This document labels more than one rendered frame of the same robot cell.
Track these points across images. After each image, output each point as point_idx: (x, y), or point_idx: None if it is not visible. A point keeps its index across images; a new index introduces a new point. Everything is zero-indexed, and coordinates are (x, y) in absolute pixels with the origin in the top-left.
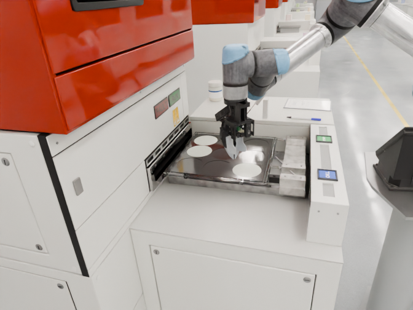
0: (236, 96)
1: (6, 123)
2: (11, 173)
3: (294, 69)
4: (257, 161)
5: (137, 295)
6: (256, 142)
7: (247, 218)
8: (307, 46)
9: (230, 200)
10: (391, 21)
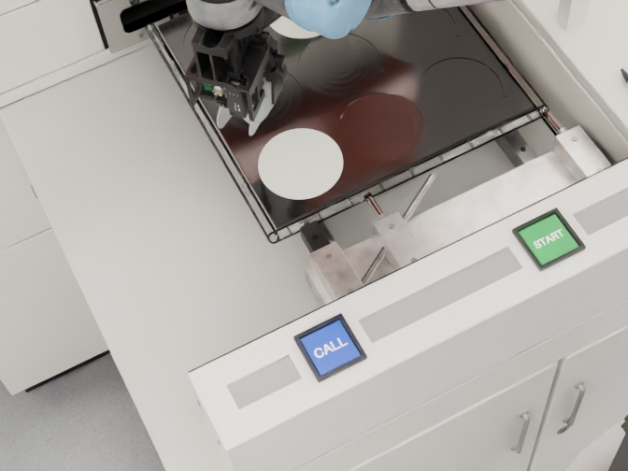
0: (195, 15)
1: None
2: None
3: (501, 0)
4: (364, 156)
5: (30, 226)
6: (472, 84)
7: (193, 275)
8: None
9: (231, 201)
10: None
